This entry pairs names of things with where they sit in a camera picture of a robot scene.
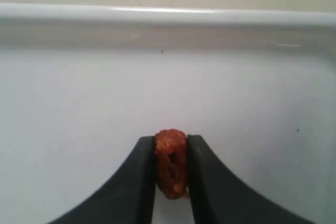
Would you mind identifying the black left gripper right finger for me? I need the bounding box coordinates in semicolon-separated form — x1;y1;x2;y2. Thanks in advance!
187;135;310;224

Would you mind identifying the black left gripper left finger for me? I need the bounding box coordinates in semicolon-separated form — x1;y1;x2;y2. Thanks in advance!
53;136;155;223

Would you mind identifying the red fruit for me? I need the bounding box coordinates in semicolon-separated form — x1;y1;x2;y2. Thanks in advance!
154;129;189;200

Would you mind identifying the white rectangular plastic tray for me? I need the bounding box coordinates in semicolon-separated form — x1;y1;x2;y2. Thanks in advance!
1;4;335;223

